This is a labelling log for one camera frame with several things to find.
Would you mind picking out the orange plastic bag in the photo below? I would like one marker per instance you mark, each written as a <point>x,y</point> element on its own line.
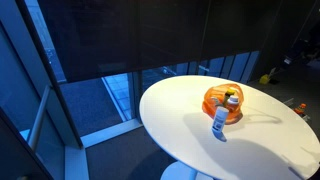
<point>214,98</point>

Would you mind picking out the yellow capped bottle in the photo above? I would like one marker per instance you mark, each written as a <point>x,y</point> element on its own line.
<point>228,93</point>

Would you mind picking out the dark roller window blind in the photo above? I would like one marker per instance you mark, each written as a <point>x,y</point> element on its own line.
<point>95,38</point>

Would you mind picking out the yellow object on floor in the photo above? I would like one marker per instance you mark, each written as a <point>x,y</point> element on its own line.
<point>264,79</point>

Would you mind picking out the white round table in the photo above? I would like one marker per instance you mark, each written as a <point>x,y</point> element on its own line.
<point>270,142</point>

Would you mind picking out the orange object on floor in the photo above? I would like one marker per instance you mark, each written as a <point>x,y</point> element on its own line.
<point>300,109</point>

